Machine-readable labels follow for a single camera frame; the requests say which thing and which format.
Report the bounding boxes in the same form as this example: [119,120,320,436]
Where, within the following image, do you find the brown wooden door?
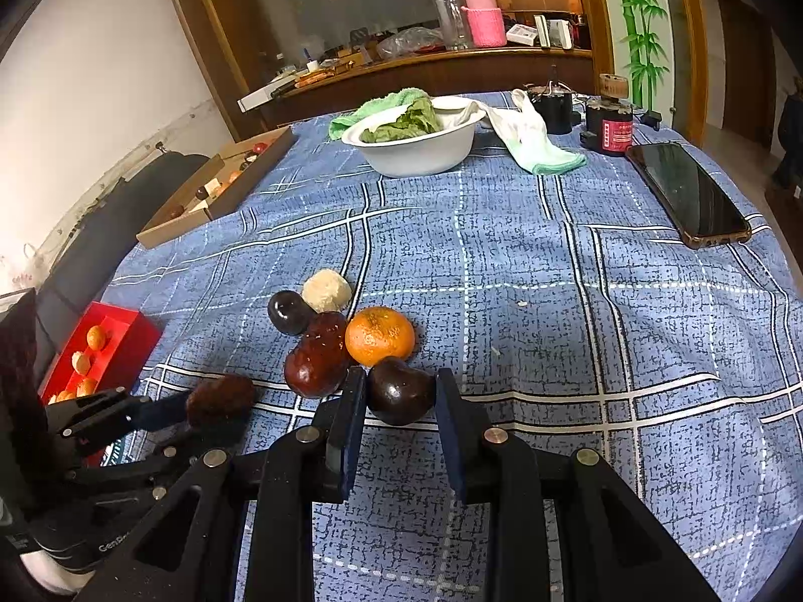
[715,0,775,152]

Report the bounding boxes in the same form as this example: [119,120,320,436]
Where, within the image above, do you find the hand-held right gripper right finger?
[435,367,722,602]

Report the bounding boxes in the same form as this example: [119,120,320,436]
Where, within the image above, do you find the pink bottle with knit sleeve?
[461,0,504,49]

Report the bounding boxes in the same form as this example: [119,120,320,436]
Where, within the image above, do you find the shiny red-brown date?
[284,339,349,399]
[306,312,349,358]

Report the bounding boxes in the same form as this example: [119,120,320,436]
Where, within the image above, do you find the white bowl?
[342,96,489,178]

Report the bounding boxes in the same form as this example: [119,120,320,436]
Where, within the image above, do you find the green lettuce leaves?
[360,97,440,142]

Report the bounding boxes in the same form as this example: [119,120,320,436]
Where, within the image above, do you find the flat white box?
[237,78,296,112]

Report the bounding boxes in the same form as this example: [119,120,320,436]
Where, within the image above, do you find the black pot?
[525,66,581,135]

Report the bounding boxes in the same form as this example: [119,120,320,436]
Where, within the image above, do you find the dark blue jacket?
[776,75,803,158]

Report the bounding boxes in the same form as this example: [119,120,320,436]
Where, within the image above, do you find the white fuzzy ball fruit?
[302,268,350,313]

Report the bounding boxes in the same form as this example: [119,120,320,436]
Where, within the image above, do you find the white and green towel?
[477,89,587,175]

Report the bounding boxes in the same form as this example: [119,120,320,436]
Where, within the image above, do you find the dark purple plum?
[267,290,316,336]
[365,356,437,418]

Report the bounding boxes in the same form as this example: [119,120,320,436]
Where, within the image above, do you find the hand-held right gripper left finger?
[75,367,368,602]

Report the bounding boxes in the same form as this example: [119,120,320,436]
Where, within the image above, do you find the green bamboo wall sticker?
[608,0,671,107]

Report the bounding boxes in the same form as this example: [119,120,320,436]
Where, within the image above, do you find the red and black jar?
[580,94,636,157]

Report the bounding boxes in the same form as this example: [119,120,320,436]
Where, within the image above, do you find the brown cardboard box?
[136,125,296,250]

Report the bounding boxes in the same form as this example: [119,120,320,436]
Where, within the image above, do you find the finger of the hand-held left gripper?
[45,389,192,436]
[63,423,247,484]

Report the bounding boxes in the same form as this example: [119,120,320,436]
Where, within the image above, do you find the red box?
[38,301,165,408]

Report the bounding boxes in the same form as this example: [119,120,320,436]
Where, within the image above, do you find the smartphone in brown case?
[625,141,752,250]

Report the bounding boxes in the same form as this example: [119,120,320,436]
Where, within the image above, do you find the wooden counter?
[238,47,597,132]

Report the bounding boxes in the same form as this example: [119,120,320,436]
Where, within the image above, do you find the black bag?
[34,154,211,340]

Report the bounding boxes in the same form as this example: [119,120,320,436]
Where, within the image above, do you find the brown fuzzy kiwi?
[186,375,257,430]

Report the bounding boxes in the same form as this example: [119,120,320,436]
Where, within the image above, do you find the clear plastic bag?
[376,26,446,59]

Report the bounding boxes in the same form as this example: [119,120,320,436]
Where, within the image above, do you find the clear glass cup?
[435,0,470,52]

